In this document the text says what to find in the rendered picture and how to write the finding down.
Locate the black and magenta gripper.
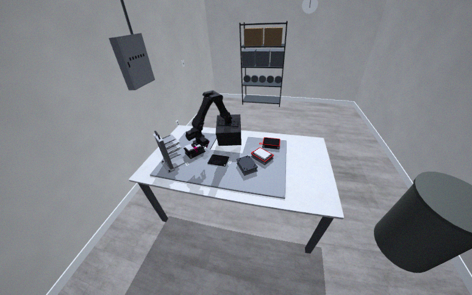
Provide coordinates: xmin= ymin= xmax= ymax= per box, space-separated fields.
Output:
xmin=191 ymin=140 xmax=199 ymax=153

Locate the white multi-well plate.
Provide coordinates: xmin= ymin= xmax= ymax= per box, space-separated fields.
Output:
xmin=165 ymin=139 xmax=180 ymax=148
xmin=185 ymin=144 xmax=201 ymax=152
xmin=167 ymin=144 xmax=181 ymax=153

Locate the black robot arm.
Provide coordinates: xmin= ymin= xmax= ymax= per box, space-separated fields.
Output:
xmin=185 ymin=90 xmax=239 ymax=147

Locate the white rectangular plate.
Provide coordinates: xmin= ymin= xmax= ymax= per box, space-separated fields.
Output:
xmin=254 ymin=148 xmax=271 ymax=160

